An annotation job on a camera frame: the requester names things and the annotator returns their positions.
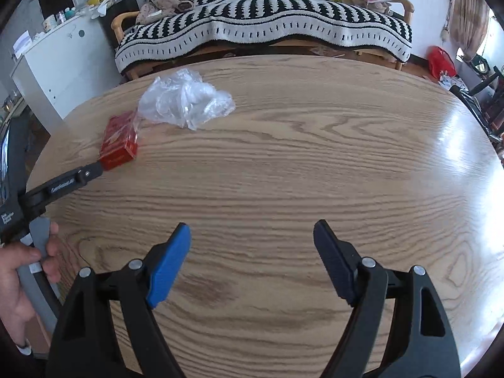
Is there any wooden sofa frame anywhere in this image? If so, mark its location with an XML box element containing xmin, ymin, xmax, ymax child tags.
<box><xmin>111</xmin><ymin>0</ymin><xmax>415</xmax><ymax>80</ymax></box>

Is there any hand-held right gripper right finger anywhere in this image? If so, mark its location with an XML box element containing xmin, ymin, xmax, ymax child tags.
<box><xmin>313</xmin><ymin>219</ymin><xmax>461</xmax><ymax>378</ymax></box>

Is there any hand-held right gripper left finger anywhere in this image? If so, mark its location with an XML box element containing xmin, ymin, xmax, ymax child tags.
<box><xmin>47</xmin><ymin>222</ymin><xmax>192</xmax><ymax>378</ymax></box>

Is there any red plastic bag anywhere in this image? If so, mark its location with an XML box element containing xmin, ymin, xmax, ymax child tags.
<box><xmin>427</xmin><ymin>46</ymin><xmax>457</xmax><ymax>78</ymax></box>

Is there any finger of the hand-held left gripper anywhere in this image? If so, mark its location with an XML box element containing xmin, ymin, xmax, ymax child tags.
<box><xmin>24</xmin><ymin>161</ymin><xmax>106</xmax><ymax>220</ymax></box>

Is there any round wooden table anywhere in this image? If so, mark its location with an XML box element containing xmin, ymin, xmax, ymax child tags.
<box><xmin>26</xmin><ymin>55</ymin><xmax>504</xmax><ymax>378</ymax></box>

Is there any clear crumpled plastic bag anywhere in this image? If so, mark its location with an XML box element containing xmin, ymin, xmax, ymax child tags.
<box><xmin>137</xmin><ymin>68</ymin><xmax>236</xmax><ymax>131</ymax></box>

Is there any beige plush toy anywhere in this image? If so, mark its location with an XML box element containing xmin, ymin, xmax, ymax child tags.
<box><xmin>136</xmin><ymin>0</ymin><xmax>195</xmax><ymax>26</ymax></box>

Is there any black wooden chair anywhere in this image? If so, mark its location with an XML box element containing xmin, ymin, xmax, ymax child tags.
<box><xmin>449</xmin><ymin>66</ymin><xmax>504</xmax><ymax>143</ymax></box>

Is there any person's left hand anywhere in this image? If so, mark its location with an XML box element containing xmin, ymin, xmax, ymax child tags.
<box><xmin>0</xmin><ymin>222</ymin><xmax>60</xmax><ymax>349</ymax></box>

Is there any white cabinet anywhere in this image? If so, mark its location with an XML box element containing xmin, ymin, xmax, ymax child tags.
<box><xmin>10</xmin><ymin>8</ymin><xmax>121</xmax><ymax>121</ymax></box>

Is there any beige curtain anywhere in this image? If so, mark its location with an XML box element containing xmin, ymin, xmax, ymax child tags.
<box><xmin>449</xmin><ymin>0</ymin><xmax>491</xmax><ymax>61</ymax></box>

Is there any red box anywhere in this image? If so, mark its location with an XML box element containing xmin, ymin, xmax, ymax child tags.
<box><xmin>98</xmin><ymin>111</ymin><xmax>139</xmax><ymax>171</ymax></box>

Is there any black white striped sofa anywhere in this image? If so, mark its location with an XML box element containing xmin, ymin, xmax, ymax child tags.
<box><xmin>115</xmin><ymin>0</ymin><xmax>412</xmax><ymax>73</ymax></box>

